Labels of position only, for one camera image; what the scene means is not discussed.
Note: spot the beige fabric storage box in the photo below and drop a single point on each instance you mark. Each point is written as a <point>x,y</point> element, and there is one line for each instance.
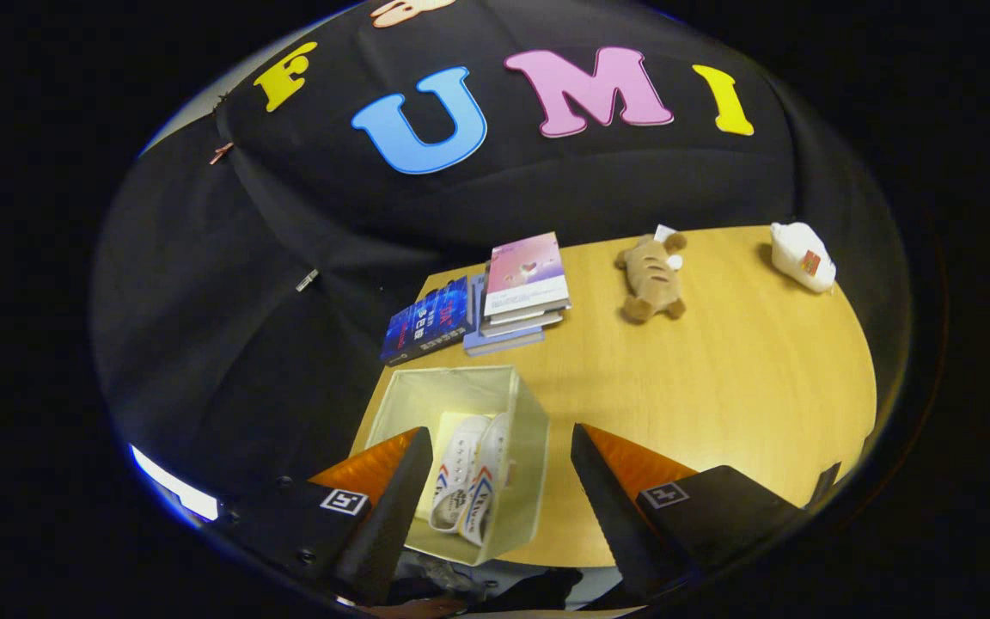
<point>521,481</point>

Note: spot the white-edged stacked book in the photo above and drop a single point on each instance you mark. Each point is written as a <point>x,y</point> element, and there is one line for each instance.
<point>529,321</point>

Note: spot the white striped canvas shoe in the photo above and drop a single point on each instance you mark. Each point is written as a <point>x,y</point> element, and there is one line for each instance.
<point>461,456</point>
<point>491,468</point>

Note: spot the dark blue book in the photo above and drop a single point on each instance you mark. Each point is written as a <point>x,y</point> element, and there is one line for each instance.
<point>426,322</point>

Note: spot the black backdrop cloth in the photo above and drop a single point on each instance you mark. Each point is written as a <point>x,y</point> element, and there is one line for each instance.
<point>246,344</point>

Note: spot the bright white screen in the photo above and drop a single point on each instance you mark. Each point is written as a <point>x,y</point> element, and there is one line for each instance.
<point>173,486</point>

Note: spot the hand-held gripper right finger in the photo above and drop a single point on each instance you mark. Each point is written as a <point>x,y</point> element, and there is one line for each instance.
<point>611,524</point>

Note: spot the brown teddy bear plush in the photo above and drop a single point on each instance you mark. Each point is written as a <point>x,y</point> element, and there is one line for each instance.
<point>651,279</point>

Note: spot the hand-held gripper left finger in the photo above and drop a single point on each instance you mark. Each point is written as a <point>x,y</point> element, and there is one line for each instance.
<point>383,524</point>

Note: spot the person's dark clothing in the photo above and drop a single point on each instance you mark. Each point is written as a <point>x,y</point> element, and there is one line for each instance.
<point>529,593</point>

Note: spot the pink cover book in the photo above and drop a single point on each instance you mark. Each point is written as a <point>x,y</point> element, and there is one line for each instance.
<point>525,271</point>

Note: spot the silver cloth clip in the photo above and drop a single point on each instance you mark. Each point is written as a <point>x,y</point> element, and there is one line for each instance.
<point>307,280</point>

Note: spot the white soft toy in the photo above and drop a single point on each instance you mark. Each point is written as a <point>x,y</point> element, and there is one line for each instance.
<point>796,254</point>

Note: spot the red cloth clip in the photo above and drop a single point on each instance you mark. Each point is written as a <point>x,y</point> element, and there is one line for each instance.
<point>220,154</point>

